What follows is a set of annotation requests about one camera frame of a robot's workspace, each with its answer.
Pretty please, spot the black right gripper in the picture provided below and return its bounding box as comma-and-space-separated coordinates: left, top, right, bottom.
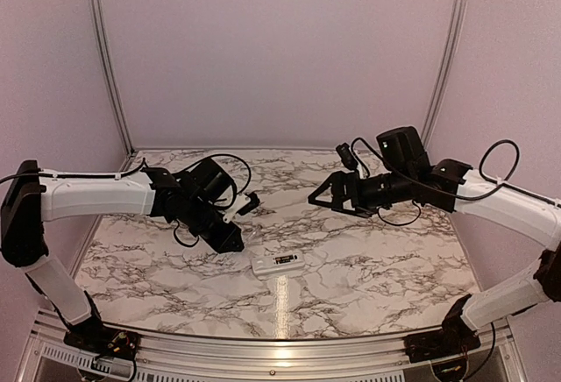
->
309, 166, 415, 217

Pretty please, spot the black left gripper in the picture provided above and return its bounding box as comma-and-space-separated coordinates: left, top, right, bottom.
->
182, 195, 245, 254

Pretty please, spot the white remote control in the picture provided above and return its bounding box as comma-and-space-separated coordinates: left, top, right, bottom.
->
251, 251, 306, 278

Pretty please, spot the small clear-handled screwdriver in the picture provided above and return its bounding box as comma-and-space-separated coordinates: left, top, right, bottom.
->
242, 230, 259, 245

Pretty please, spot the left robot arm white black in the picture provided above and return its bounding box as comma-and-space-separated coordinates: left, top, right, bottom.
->
1, 158, 259, 351

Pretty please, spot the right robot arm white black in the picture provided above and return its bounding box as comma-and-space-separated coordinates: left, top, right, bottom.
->
308, 126, 560, 354

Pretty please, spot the black battery in remote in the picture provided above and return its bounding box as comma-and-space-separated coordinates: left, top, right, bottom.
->
273, 255, 297, 265

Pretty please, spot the black right camera cable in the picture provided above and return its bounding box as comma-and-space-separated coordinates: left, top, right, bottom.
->
350, 136, 424, 228

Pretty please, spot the black camera cable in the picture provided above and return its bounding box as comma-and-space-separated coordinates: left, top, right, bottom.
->
173, 153, 253, 250
350, 136, 424, 228

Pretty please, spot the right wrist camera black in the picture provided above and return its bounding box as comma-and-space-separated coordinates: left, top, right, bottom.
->
336, 143, 359, 171

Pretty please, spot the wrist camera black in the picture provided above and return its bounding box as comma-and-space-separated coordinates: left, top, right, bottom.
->
238, 192, 260, 216
336, 143, 359, 171

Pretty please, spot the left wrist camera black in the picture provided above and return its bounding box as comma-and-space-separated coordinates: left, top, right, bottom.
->
238, 192, 260, 216

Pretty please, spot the black left camera cable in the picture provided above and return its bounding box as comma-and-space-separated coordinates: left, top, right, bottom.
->
173, 153, 253, 250

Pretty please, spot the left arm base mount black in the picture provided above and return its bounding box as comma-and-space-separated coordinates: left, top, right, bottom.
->
63, 326, 140, 361

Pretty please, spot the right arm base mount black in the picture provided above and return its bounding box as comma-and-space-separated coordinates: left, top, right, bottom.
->
403, 329, 481, 363

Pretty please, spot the right aluminium corner post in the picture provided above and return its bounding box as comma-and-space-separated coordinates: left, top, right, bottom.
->
421, 0, 468, 145

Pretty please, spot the aluminium corner post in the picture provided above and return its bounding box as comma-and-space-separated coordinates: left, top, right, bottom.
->
421, 0, 468, 145
89, 0, 135, 156

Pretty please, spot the left aluminium corner post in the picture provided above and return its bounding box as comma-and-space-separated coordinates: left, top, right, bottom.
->
89, 0, 135, 156

